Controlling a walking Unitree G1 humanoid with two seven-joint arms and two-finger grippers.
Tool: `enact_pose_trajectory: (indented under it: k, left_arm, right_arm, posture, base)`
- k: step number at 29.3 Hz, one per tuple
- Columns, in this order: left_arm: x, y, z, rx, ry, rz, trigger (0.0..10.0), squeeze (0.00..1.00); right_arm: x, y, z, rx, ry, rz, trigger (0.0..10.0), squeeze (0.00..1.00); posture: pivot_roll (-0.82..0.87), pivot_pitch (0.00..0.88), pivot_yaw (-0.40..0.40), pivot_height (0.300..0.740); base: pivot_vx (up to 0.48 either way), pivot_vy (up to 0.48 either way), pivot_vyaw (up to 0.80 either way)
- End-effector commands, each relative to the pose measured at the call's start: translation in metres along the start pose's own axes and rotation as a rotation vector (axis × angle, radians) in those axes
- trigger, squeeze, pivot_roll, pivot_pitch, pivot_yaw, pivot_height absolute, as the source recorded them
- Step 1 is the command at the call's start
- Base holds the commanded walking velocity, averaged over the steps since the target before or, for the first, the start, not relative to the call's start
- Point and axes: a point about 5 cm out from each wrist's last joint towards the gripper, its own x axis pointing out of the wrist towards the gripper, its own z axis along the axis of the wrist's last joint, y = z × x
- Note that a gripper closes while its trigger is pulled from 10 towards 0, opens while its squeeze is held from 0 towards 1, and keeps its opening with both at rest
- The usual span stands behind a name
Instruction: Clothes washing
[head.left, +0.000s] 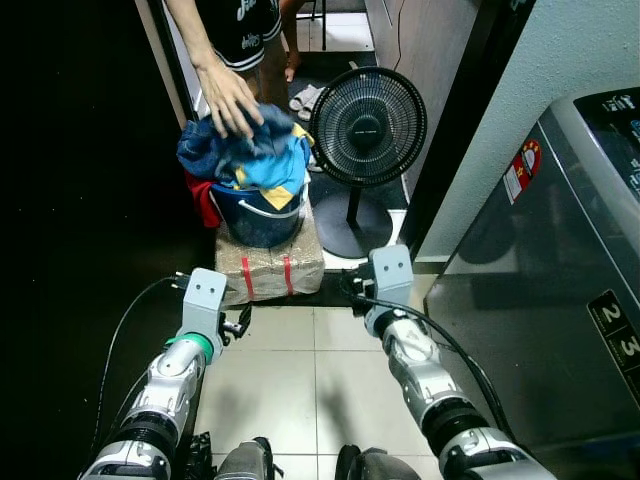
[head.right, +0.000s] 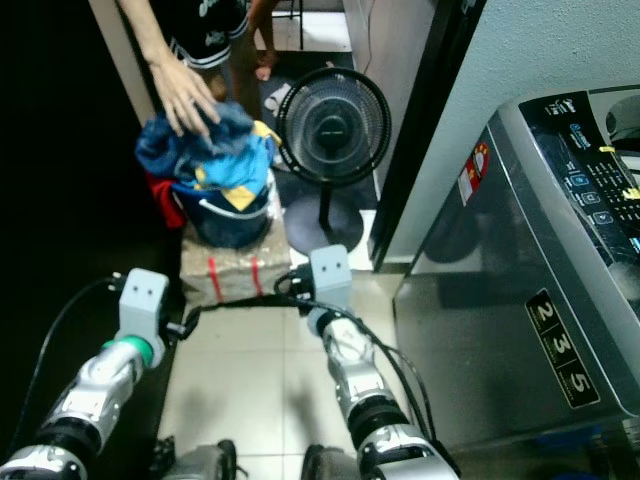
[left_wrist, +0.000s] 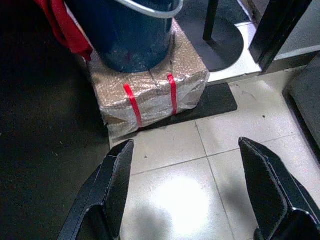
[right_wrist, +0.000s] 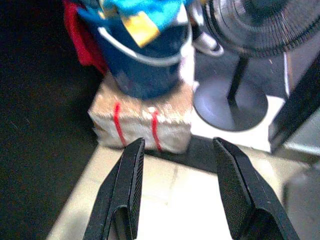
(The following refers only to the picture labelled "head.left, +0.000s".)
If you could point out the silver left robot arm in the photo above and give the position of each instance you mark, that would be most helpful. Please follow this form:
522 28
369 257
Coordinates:
170 390

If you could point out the red white washer sticker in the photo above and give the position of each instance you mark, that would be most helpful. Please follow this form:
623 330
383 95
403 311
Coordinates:
522 168

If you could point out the person's right forearm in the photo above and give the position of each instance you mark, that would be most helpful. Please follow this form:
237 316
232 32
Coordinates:
192 30

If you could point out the blue plastic bucket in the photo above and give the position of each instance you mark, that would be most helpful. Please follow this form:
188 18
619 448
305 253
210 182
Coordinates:
258 225

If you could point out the person in black shorts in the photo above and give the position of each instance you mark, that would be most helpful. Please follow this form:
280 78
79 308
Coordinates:
245 30

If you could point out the black number sticker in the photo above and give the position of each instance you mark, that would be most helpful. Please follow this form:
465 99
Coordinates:
617 340

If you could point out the blue denim jeans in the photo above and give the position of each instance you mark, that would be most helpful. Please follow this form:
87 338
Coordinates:
210 152

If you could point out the robot right leg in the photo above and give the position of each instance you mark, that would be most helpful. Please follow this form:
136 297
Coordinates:
375 466

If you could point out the person's right hand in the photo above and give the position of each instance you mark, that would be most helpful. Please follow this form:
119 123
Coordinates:
228 100

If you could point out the black standing fan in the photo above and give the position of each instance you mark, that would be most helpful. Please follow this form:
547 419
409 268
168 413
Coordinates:
368 125

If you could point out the red cloth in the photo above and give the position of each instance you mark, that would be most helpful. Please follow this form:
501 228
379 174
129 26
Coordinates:
203 200

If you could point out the black door frame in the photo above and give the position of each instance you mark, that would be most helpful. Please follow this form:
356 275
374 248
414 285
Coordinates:
465 110

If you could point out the robot left leg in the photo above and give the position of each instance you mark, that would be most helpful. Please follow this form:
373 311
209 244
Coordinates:
245 462

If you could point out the robot leg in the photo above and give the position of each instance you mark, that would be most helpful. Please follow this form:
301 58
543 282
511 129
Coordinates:
245 462
375 466

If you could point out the light blue yellow shirt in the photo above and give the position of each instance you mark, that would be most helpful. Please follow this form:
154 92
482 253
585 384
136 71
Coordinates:
275 172

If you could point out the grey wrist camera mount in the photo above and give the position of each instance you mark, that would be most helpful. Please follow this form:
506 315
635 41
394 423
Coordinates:
205 295
390 272

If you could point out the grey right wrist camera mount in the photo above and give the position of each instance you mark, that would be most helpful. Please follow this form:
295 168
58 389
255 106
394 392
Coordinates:
390 272

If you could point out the taped cardboard box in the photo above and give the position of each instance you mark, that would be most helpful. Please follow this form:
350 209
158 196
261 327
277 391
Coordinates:
270 270

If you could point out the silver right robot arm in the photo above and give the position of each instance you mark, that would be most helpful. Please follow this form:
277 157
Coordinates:
420 370

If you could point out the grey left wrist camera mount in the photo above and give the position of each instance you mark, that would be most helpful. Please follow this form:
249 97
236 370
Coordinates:
205 295

